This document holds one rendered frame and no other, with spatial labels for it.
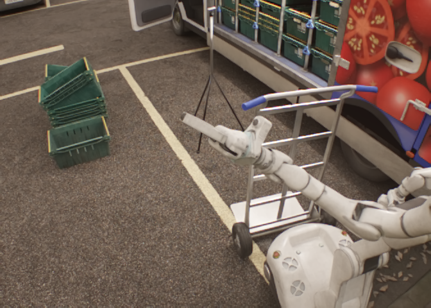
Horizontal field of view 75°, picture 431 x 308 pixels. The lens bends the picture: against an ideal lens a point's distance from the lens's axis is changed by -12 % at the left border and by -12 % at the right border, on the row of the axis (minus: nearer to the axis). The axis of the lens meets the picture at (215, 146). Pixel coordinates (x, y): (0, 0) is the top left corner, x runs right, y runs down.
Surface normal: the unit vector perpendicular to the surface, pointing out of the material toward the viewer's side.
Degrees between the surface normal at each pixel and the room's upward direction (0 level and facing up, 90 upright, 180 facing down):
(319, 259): 0
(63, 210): 0
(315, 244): 1
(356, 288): 69
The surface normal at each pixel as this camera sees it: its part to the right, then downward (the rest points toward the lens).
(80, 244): 0.00, -0.79
